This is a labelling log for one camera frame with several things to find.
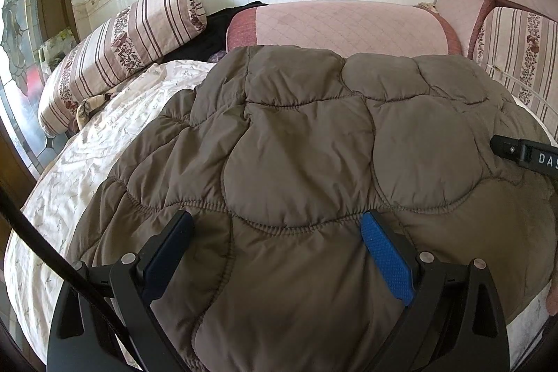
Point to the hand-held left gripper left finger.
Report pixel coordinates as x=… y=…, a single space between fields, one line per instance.
x=170 y=254

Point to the striped floral pillow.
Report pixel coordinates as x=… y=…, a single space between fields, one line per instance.
x=518 y=45
x=122 y=45

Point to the black cloth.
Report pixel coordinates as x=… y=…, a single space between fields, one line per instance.
x=213 y=27

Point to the white leaf print bed sheet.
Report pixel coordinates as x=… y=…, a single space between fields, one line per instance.
x=87 y=154

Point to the beige crumpled cloth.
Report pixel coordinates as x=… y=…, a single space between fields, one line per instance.
x=427 y=7

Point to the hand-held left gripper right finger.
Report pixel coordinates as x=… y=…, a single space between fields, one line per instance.
x=388 y=258

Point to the person's right forearm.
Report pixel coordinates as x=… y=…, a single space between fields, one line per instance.
x=553 y=293

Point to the leaded glass window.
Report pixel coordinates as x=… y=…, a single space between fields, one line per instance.
x=17 y=49

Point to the grey-brown puffer jacket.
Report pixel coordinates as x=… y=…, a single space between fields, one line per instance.
x=305 y=136

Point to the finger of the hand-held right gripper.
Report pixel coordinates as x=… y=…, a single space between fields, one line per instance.
x=503 y=147

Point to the pink quilted backrest cushion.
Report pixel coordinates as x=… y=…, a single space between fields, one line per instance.
x=348 y=23

